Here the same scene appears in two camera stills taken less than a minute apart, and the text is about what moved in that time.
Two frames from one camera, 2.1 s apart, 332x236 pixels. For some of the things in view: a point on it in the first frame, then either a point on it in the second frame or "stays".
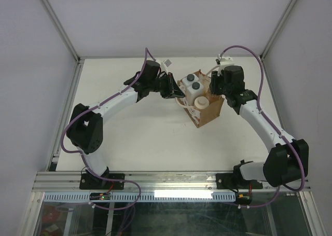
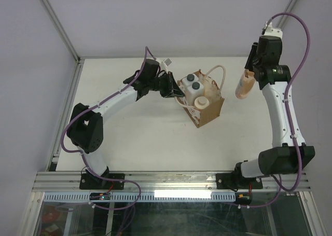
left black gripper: x=171 y=90 stays
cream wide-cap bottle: x=202 y=102 stays
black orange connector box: x=244 y=198 stays
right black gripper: x=215 y=78 -> x=249 y=64
